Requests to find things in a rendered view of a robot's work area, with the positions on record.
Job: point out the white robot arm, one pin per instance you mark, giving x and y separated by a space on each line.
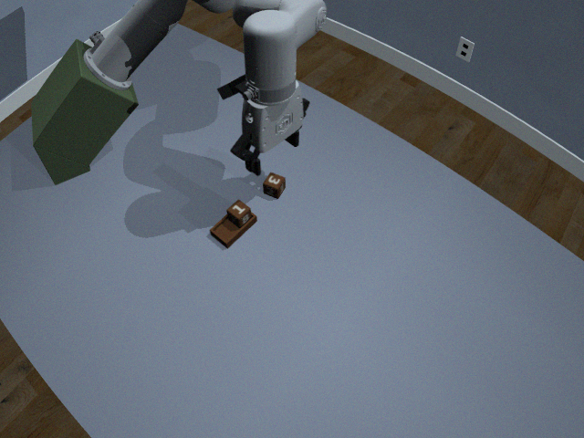
271 39

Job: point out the brown cube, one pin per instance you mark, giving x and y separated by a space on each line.
239 213
274 185

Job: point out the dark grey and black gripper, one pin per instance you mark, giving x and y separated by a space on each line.
271 124

